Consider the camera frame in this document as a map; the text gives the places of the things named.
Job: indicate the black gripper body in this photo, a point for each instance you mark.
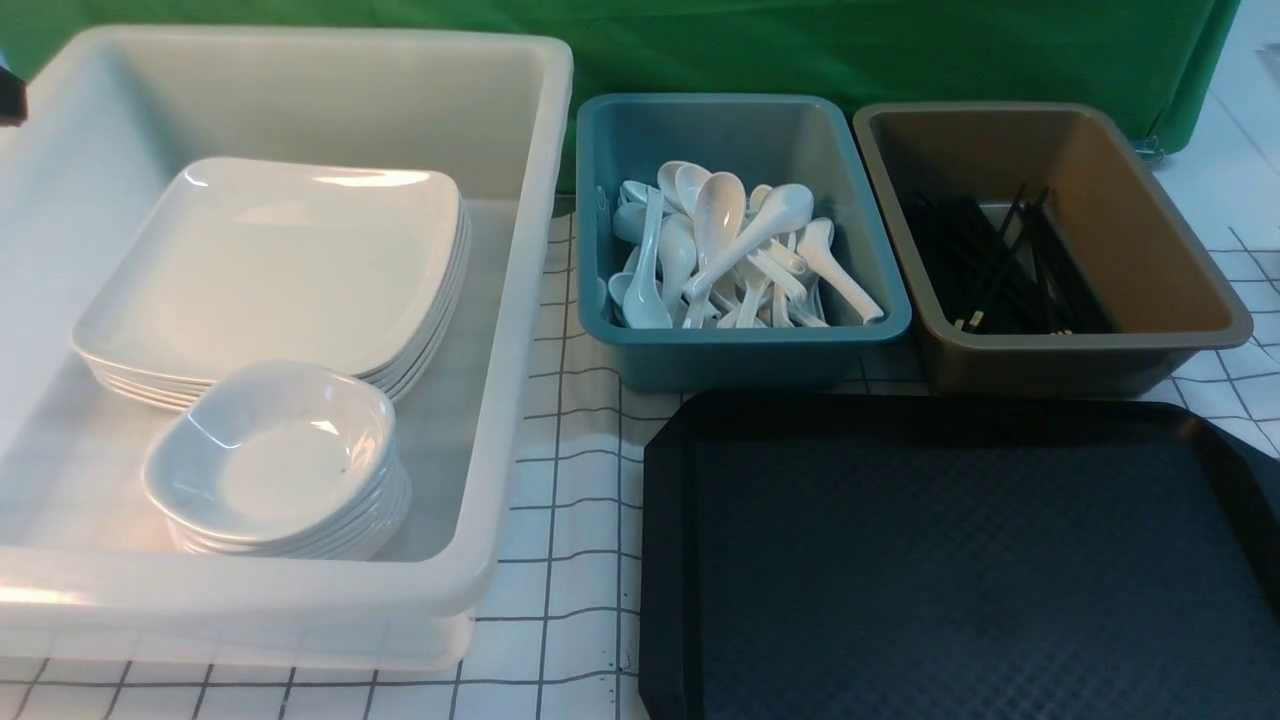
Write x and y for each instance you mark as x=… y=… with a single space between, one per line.
x=13 y=98

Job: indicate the white square rice plate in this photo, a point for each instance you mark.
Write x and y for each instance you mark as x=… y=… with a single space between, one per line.
x=242 y=261

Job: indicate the white small bowl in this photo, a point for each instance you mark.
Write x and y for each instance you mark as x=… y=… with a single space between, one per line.
x=271 y=453

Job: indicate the white ceramic soup spoon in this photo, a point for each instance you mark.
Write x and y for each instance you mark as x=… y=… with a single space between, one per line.
x=786 y=208

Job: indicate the black chopstick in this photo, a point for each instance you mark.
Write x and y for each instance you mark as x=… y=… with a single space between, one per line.
x=991 y=287
x=1055 y=321

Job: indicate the stack of white square plates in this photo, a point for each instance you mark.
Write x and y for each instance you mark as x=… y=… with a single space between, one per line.
x=395 y=379

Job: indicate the large white plastic tub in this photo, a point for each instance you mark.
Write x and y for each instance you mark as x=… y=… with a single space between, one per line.
x=89 y=571

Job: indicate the stack of white bowls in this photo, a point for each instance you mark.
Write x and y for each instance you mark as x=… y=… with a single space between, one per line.
x=356 y=537

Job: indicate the white spoon left in bin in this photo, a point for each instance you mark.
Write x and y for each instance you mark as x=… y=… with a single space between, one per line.
x=643 y=307

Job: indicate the upright white spoon in bin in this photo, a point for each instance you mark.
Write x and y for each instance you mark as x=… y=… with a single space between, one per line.
x=716 y=221

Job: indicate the teal plastic bin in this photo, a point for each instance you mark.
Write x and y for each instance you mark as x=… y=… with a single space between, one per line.
x=763 y=139

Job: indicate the white checkered tablecloth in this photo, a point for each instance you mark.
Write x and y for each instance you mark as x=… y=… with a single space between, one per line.
x=555 y=634

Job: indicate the white spoon right in bin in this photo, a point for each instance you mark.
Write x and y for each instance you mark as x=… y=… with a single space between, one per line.
x=814 y=247

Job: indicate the black serving tray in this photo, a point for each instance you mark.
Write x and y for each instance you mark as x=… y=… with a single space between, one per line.
x=815 y=556

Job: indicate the pile of black chopsticks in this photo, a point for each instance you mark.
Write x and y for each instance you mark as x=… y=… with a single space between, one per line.
x=954 y=235

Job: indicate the green cloth backdrop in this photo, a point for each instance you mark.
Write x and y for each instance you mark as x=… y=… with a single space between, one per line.
x=1146 y=64

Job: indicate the brown plastic bin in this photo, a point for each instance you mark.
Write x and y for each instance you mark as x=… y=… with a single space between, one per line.
x=1136 y=251

